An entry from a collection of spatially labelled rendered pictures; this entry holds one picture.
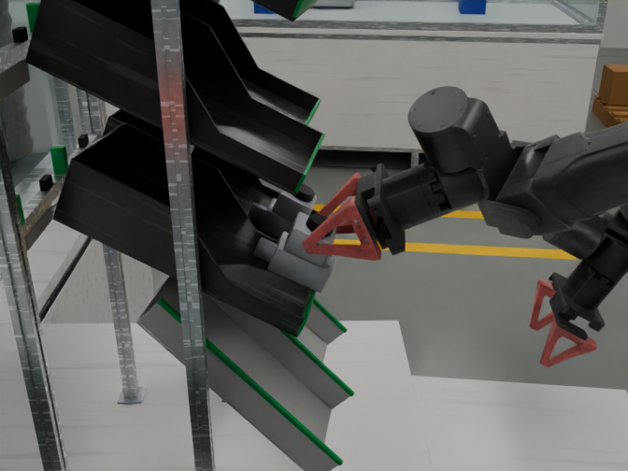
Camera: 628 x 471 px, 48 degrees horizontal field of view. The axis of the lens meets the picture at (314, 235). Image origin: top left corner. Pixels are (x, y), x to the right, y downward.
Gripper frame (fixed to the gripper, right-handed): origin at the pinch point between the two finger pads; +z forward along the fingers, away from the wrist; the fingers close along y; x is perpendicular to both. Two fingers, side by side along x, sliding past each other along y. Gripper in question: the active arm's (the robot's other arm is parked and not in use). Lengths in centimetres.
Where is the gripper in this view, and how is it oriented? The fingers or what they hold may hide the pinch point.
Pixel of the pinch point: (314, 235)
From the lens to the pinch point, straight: 75.6
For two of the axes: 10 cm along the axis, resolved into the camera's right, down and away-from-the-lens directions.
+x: 4.3, 8.3, 3.5
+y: -1.1, 4.3, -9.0
